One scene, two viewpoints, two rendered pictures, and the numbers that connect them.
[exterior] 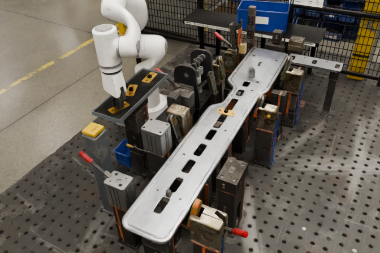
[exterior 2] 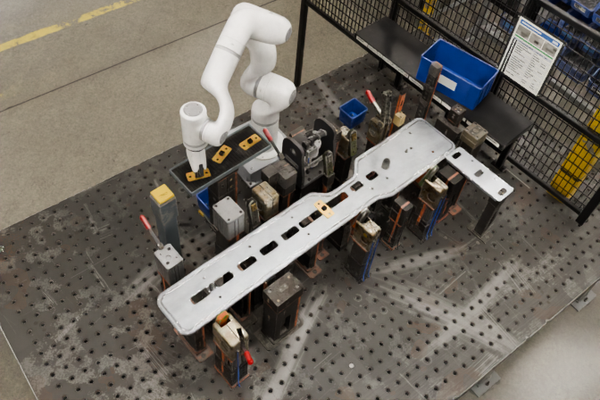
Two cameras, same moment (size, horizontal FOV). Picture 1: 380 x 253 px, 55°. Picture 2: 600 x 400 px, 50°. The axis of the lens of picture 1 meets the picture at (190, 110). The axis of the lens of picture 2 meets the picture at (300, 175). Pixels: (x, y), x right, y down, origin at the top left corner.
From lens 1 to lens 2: 109 cm
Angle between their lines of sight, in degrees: 18
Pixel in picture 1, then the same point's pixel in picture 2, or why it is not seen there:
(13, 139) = (113, 88)
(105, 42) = (189, 126)
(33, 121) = (145, 70)
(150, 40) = (273, 86)
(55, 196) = (120, 222)
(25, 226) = (82, 245)
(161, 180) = (212, 269)
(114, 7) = (212, 87)
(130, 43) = (213, 135)
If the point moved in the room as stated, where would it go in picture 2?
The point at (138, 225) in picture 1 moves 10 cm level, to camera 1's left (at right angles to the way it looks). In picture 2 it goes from (169, 308) to (143, 298)
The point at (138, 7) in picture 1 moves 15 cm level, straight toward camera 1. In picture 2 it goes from (262, 56) to (252, 84)
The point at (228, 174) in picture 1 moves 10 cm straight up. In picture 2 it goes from (277, 291) to (279, 277)
